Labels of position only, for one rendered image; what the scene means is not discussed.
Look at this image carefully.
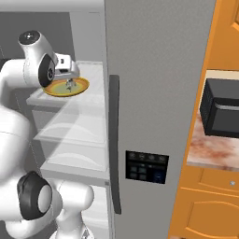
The orange drawer front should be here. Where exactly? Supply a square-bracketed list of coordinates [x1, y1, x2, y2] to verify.
[180, 166, 239, 198]

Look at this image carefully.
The yellow plate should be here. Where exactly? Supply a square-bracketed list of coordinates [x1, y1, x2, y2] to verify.
[42, 77, 91, 98]

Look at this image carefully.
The dark grey fridge door handle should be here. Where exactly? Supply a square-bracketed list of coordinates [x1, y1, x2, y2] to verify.
[108, 74, 122, 215]

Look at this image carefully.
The orange wall cupboard door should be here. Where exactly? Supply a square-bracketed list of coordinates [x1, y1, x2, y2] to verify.
[214, 0, 239, 71]

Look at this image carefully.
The clear fridge drawer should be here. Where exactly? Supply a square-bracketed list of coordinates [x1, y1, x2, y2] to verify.
[39, 141, 110, 188]
[32, 102, 108, 148]

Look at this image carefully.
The clear glass fridge shelf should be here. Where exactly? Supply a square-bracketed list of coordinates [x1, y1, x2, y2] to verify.
[25, 61, 105, 108]

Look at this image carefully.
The orange base cupboard door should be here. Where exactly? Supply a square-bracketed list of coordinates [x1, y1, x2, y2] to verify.
[169, 188, 239, 239]

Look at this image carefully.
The black microwave oven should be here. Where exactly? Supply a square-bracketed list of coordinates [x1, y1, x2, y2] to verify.
[199, 77, 239, 139]

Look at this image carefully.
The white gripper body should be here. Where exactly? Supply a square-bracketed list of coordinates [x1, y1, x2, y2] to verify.
[55, 63, 81, 81]

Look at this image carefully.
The grey fridge door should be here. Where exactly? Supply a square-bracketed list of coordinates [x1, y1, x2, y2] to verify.
[104, 0, 218, 239]

